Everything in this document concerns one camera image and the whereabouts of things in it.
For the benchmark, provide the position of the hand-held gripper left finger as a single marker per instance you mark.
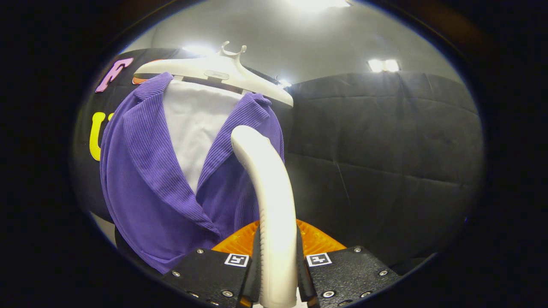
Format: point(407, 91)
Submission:
point(209, 273)

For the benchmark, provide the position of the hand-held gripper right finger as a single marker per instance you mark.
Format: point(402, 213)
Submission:
point(351, 273)

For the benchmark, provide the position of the white garment steamer head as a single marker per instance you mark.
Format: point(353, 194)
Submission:
point(276, 214)

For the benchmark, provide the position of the white clothes hanger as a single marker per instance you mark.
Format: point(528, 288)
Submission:
point(214, 68)

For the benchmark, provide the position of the black backdrop cloth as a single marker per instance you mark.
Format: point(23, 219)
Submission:
point(385, 171)

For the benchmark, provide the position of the white backing cloth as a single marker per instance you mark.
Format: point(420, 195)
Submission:
point(192, 128)

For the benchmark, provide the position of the small ceiling light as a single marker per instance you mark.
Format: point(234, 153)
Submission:
point(284, 83)

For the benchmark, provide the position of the double ceiling light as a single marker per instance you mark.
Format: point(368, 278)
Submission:
point(383, 65)

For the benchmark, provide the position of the long ceiling light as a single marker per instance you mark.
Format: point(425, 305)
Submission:
point(197, 49)

